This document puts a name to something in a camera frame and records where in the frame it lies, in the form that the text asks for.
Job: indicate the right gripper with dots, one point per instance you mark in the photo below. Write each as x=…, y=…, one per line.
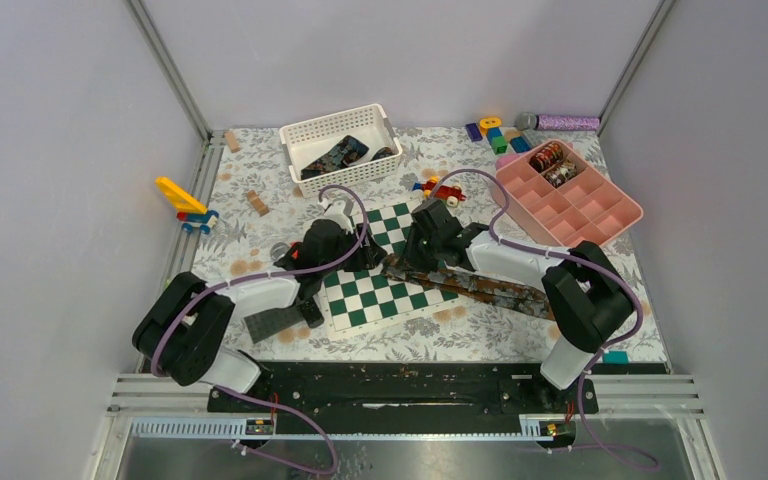
x=412, y=258

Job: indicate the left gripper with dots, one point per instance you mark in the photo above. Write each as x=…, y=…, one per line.
x=367, y=256

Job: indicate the brown floral tie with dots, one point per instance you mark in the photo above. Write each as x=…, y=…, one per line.
x=499, y=293

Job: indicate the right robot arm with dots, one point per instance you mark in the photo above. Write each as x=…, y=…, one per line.
x=585, y=294

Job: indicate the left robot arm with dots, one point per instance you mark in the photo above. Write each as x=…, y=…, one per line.
x=183, y=332

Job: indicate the black microphone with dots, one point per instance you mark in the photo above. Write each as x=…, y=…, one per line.
x=311, y=311

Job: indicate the red toy car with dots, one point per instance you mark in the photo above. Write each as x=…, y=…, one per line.
x=452, y=195

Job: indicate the green white chessboard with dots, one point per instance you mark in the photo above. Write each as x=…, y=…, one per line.
x=354, y=303

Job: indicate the wooden block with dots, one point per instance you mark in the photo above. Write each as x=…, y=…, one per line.
x=257, y=203
x=231, y=141

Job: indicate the white plastic basket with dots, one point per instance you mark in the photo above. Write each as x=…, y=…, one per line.
x=370, y=122

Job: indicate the dark blue patterned tie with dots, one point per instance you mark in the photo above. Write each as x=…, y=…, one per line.
x=345, y=159

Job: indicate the pink cylinder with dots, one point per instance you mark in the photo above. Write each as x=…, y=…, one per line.
x=504, y=160

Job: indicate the grey lego baseplate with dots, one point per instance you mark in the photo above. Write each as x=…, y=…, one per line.
x=262, y=326

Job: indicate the green block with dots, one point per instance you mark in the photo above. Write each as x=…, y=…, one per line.
x=499, y=145

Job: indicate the purple block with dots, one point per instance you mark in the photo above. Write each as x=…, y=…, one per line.
x=474, y=133

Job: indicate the blue block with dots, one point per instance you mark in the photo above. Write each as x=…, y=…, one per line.
x=520, y=144

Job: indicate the pink compartment tray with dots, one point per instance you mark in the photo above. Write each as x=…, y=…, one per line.
x=588, y=207

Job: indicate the yellow blue toy crane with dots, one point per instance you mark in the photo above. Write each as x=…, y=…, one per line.
x=192, y=215

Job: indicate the brown rolled tie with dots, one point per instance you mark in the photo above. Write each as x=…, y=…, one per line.
x=561, y=173

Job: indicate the red rolled tie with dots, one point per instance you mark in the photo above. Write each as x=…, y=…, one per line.
x=547, y=157

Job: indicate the purple glitter microphone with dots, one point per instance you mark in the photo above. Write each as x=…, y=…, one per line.
x=533, y=121

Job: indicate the teal block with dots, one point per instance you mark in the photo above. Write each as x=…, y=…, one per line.
x=615, y=357

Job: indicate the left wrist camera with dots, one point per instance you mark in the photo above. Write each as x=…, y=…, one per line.
x=340, y=212

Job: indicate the yellow ring block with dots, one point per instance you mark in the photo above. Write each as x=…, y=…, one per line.
x=489, y=122

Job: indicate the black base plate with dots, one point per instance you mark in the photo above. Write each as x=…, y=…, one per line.
x=412, y=398

